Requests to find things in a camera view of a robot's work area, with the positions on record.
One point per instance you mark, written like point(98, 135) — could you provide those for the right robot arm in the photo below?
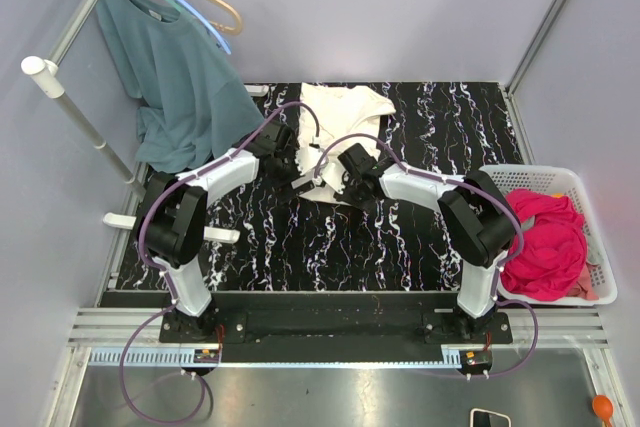
point(481, 225)

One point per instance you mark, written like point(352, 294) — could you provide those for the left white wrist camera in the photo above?
point(306, 160)

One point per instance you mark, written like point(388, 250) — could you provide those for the white cable duct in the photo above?
point(155, 356)

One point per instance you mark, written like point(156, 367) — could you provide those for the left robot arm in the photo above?
point(170, 225)

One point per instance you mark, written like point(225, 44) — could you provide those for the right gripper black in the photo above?
point(344, 197)

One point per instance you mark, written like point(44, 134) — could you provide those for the white laundry basket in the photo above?
point(596, 285)

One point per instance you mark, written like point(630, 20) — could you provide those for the smartphone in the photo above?
point(485, 418)

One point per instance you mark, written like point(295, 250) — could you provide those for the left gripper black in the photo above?
point(283, 190)

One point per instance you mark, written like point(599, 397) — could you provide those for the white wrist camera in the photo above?
point(306, 160)
point(330, 180)

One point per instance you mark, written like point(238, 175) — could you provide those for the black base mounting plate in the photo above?
point(335, 328)

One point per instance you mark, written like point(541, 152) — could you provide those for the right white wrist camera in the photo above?
point(330, 180)

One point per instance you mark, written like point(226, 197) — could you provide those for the teal t shirt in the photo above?
point(194, 105)

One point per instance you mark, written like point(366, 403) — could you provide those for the orange maraca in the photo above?
point(603, 409)

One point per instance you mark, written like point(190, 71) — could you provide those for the aluminium corner frame post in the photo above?
point(545, 27)

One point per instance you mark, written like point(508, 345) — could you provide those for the white t shirt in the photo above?
point(337, 112)

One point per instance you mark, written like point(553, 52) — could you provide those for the pink t shirt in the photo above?
point(555, 248)

